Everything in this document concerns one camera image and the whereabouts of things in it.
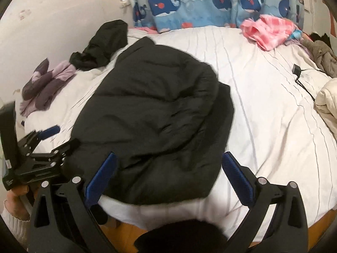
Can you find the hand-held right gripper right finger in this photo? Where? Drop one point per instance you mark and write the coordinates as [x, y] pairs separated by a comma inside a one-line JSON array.
[[238, 179]]

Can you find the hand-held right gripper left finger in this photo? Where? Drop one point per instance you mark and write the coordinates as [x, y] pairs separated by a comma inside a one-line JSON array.
[[101, 179]]

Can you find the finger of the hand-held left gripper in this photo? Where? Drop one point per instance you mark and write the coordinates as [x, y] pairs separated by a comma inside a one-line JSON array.
[[50, 131], [69, 145]]

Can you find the black puffer jacket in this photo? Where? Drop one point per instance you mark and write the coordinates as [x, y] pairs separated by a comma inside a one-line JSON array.
[[152, 110]]

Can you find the person's left hand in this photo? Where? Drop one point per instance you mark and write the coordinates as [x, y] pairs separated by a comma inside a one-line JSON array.
[[18, 203]]

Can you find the purple patchwork cloth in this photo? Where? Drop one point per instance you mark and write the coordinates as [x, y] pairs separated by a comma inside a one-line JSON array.
[[44, 84]]

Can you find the white striped bed sheet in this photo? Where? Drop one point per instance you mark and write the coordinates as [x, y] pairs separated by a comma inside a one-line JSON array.
[[263, 110]]

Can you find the black crumpled garment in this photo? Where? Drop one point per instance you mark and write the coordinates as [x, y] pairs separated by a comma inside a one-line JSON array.
[[105, 44]]

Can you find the cream quilted cloth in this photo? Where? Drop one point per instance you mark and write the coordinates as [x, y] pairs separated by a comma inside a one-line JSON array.
[[327, 105]]

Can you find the plain pink cloth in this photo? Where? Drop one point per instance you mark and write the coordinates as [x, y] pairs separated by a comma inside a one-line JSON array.
[[147, 29]]

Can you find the olive brown jacket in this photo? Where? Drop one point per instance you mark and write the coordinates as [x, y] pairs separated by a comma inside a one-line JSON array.
[[321, 55]]

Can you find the pink checked cloth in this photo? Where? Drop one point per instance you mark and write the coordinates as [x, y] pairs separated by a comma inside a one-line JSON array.
[[268, 31]]

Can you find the small dark cloth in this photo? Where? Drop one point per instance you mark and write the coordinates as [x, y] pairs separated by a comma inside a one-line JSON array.
[[320, 37]]

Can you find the whale print curtain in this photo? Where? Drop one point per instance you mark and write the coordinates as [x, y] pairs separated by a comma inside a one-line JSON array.
[[197, 10]]

